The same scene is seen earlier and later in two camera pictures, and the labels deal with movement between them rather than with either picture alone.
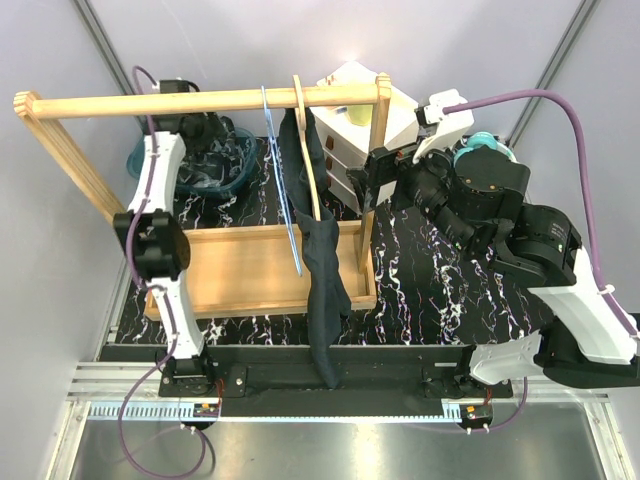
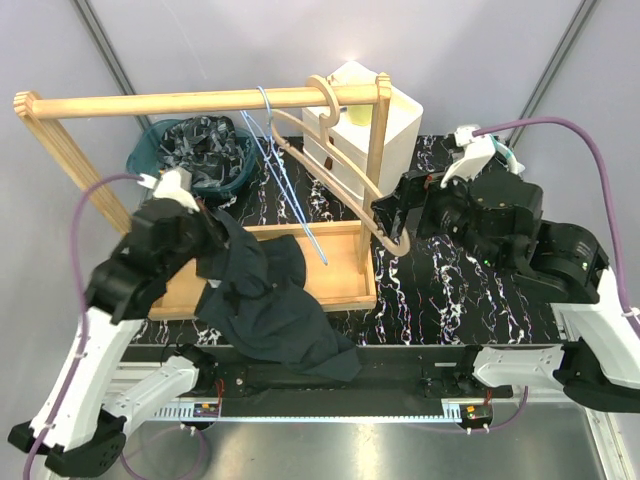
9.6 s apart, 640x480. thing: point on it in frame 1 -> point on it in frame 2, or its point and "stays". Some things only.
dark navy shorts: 329,297 -> 255,300
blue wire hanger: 281,182 -> 293,188
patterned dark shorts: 220,164 stays
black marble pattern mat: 428,292 stays
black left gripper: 212,129 -> 219,235
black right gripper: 383,165 -> 415,188
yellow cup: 360,115 stays
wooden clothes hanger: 300,106 -> 398,244
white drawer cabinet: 346,134 stays
